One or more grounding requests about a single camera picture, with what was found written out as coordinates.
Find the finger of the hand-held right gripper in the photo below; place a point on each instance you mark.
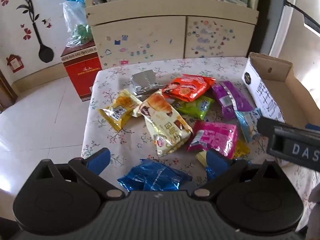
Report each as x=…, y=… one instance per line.
x=313, y=127
x=266, y=125

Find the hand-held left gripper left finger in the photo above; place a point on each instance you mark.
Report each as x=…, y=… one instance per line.
x=98, y=161

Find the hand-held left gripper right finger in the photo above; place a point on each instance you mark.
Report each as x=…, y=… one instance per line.
x=215, y=160

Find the light blue snack packet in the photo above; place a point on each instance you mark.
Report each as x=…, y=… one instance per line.
x=247, y=123

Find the white cardboard box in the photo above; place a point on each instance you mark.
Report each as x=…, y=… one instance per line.
x=262, y=92

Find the purple snack packet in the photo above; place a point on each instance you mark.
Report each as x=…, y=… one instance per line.
x=225, y=97

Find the blue foil snack packet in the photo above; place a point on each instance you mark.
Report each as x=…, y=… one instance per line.
x=152, y=176

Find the cream croissant packet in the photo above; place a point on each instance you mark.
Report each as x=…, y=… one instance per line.
x=162, y=122

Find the orange noodle snack packet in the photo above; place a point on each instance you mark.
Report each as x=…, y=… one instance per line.
x=186, y=88

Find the magenta snack packet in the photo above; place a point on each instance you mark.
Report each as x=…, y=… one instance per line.
x=215, y=136

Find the small yellow snack packet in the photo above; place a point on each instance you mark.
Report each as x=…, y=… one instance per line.
x=241, y=150

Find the green snack packet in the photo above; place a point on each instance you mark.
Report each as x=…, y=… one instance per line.
x=197, y=107

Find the red cardboard box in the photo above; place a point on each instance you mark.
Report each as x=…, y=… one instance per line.
x=82, y=80

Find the silver foil packet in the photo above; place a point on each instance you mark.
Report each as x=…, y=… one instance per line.
x=145, y=81

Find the grey refrigerator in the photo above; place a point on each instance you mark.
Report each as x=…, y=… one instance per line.
x=287, y=30

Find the clear plastic bag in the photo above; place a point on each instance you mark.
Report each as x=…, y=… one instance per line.
x=77, y=30

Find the beige stickered cabinet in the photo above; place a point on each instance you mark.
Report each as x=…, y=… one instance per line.
x=150, y=35

